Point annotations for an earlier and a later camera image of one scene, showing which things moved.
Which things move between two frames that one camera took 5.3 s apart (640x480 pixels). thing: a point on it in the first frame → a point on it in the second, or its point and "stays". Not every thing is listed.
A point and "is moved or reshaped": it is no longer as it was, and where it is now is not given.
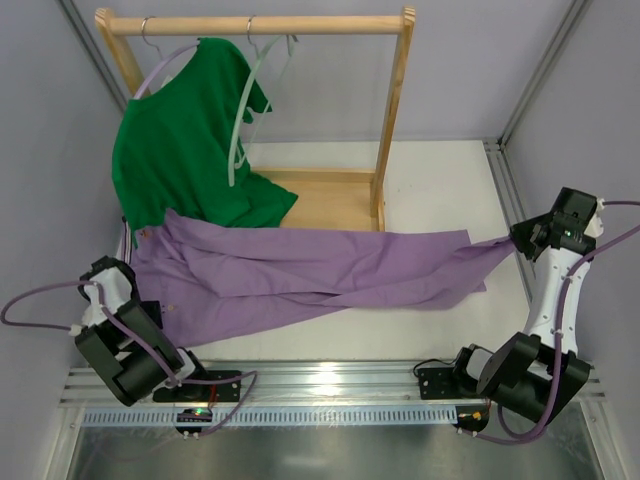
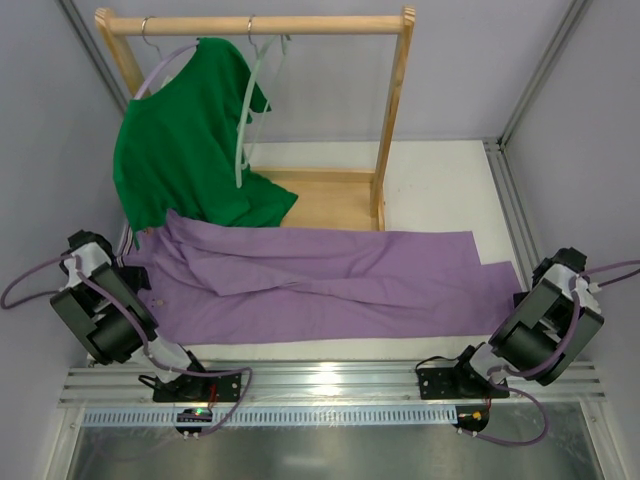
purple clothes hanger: x=159 y=64 stays
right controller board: x=472 y=417 stays
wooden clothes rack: x=332 y=199 stays
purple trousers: x=198 y=278 is moved or reshaped
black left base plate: x=221 y=392 stays
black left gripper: x=151 y=313 → x=133 y=277
